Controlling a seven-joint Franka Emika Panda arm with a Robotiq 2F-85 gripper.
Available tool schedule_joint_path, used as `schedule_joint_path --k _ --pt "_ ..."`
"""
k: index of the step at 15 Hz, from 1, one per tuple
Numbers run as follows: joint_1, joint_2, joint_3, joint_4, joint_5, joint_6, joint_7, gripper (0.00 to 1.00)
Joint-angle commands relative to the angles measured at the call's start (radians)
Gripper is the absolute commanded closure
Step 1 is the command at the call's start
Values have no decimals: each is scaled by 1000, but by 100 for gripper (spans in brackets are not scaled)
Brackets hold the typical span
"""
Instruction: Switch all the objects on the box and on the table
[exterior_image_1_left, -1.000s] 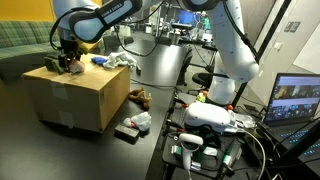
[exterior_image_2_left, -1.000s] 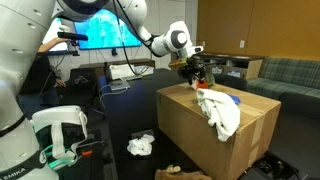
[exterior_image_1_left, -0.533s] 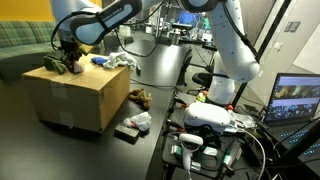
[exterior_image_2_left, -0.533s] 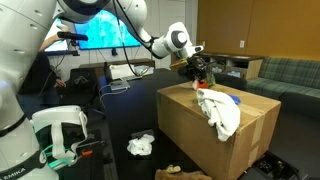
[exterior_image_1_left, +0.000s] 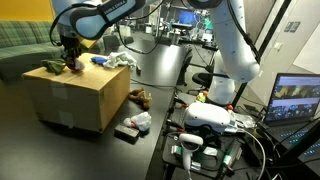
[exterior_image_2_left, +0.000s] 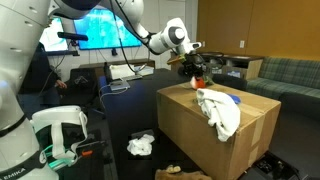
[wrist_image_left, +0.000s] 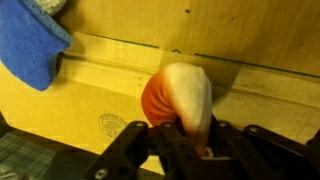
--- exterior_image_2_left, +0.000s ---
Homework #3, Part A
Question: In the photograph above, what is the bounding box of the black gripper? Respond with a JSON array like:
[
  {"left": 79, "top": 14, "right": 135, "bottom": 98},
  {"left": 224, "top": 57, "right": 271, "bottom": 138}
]
[{"left": 182, "top": 52, "right": 208, "bottom": 81}]

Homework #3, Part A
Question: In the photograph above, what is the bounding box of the red plush with green leaves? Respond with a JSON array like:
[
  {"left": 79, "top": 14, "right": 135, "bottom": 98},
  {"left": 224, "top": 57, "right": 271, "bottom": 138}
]
[{"left": 188, "top": 74, "right": 215, "bottom": 90}]

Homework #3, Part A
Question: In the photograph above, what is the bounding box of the blue bean bag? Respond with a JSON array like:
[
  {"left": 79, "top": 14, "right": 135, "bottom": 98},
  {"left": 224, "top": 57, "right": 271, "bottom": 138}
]
[{"left": 226, "top": 93, "right": 243, "bottom": 105}]

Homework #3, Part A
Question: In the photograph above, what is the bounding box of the white towel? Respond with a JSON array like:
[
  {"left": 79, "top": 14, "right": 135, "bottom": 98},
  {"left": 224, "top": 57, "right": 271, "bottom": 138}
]
[{"left": 195, "top": 88, "right": 242, "bottom": 143}]

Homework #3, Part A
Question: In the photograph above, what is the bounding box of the white plastic bag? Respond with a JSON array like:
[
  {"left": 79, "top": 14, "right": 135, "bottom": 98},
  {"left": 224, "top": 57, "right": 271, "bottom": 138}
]
[{"left": 126, "top": 133, "right": 156, "bottom": 157}]

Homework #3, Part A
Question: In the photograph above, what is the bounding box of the brown plush toy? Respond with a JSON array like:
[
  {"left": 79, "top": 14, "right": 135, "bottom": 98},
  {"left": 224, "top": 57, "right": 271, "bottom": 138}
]
[{"left": 154, "top": 164, "right": 213, "bottom": 180}]

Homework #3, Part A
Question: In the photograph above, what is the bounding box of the large cardboard box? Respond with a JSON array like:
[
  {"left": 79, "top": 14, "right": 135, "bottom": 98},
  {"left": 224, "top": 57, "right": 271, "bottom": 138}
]
[{"left": 156, "top": 81, "right": 282, "bottom": 180}]

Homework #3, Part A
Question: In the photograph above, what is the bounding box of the silver flat device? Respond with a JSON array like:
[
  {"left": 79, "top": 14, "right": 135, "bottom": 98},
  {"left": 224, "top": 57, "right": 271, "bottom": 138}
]
[{"left": 109, "top": 79, "right": 131, "bottom": 92}]

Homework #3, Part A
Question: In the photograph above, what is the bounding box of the green plaid sofa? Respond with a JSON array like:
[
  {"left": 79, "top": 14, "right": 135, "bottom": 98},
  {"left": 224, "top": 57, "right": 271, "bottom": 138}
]
[{"left": 245, "top": 56, "right": 320, "bottom": 118}]

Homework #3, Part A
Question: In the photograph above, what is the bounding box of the large TV screen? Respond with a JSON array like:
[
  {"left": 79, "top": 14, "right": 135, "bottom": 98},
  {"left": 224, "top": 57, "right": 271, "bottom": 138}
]
[{"left": 39, "top": 8, "right": 143, "bottom": 53}]

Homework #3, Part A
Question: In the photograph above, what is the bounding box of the black power strip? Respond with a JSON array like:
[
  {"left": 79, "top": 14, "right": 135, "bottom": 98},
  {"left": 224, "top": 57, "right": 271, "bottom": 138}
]
[{"left": 254, "top": 155, "right": 298, "bottom": 178}]

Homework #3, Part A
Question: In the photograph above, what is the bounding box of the black office chair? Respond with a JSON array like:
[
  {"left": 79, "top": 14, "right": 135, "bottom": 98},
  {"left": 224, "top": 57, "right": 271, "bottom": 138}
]
[{"left": 54, "top": 68, "right": 102, "bottom": 108}]

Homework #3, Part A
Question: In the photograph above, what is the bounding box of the white VR headset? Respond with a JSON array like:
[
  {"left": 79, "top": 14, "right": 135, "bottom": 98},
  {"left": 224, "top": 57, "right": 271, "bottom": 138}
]
[{"left": 30, "top": 105, "right": 89, "bottom": 169}]

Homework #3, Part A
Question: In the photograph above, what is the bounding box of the seated person in dark clothes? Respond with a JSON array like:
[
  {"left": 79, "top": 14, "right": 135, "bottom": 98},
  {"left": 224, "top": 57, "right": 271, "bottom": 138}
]
[{"left": 19, "top": 41, "right": 68, "bottom": 113}]

